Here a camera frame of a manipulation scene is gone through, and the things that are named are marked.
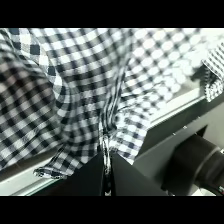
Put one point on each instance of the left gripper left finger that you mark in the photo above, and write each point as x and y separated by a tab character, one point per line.
91	180

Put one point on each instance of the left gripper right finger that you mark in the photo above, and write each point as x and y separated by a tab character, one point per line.
128	181

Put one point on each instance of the black-and-white checked shirt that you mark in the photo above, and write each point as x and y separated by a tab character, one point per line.
76	86

